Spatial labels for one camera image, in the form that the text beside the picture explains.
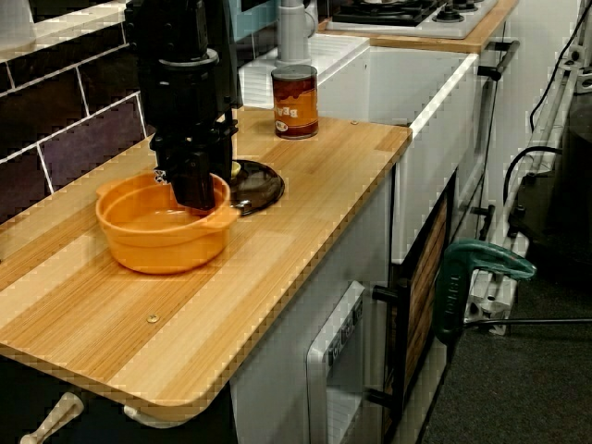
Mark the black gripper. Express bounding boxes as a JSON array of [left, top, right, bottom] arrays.
[[138, 57, 241, 213]]

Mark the brown lid with yellow knob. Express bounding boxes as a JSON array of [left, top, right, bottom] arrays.
[[228, 159, 287, 217]]

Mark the orange plastic pot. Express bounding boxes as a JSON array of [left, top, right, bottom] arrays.
[[95, 171, 242, 276]]

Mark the brown beans can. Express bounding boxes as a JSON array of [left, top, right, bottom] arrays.
[[270, 64, 320, 141]]

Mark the grey curved faucet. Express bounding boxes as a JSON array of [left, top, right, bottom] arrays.
[[275, 0, 321, 68]]

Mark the white kitchen cabinet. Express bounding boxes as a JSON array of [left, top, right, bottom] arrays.
[[229, 166, 395, 444]]

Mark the grey dispenser panel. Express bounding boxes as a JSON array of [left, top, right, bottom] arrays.
[[304, 280, 367, 444]]

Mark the white sink unit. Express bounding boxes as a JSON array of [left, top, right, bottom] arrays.
[[238, 34, 481, 265]]

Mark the white plastic jar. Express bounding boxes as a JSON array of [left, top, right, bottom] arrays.
[[0, 0, 37, 50]]

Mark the wooden cabinet door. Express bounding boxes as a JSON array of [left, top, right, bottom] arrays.
[[402, 198, 450, 394]]

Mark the white stove top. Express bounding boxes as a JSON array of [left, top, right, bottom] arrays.
[[325, 0, 501, 41]]

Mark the white wooden peg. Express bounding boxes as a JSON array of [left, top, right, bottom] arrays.
[[122, 403, 186, 430], [18, 391, 86, 444]]

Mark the thin black rod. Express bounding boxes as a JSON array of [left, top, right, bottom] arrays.
[[462, 316, 592, 330]]

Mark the black bulky equipment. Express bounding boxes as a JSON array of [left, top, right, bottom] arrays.
[[513, 90, 592, 283]]

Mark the black cabinet handle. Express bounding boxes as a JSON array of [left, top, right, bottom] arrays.
[[364, 278, 412, 411]]

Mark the black oven handle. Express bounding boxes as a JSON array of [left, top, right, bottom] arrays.
[[470, 40, 522, 241]]

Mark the aluminium frame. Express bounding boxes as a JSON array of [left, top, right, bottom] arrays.
[[463, 41, 585, 335]]

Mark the thick black cable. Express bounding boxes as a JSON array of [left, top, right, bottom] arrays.
[[502, 145, 564, 198]]

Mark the thin black cable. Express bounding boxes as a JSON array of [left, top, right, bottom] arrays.
[[529, 0, 585, 131]]

